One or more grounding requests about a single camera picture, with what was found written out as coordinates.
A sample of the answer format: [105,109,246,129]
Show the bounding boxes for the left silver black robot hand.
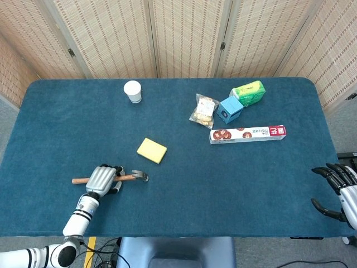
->
[85,164,125,198]

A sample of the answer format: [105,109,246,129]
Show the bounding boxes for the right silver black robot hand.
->
[311,163,357,231]

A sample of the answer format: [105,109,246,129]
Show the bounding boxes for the wooden handle claw hammer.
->
[71,169,149,185]

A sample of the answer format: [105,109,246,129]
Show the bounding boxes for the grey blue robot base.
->
[115,236,237,268]

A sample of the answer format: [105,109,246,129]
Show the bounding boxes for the yellow sponge block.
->
[136,137,168,165]

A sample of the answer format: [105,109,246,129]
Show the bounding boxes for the yellow floor tape strip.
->
[83,236,97,268]

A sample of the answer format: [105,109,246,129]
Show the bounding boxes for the white paper cup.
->
[123,80,143,104]

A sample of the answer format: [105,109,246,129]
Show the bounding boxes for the long cling wrap box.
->
[209,125,287,145]

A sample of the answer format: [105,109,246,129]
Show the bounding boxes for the clear snack bag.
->
[189,93,220,130]

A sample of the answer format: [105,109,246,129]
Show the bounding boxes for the green yellow tissue pack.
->
[229,80,266,107]

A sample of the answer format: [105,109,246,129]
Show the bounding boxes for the woven bamboo folding screen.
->
[0,0,357,118]

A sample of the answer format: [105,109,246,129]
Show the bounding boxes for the small blue carton box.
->
[216,96,244,125]

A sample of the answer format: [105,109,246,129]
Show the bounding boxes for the black equipment frame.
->
[336,152,357,168]

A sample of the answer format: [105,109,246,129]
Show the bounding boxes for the tangled black floor cables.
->
[78,237,123,268]

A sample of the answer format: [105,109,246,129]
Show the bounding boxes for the single black floor cable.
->
[278,260,351,268]

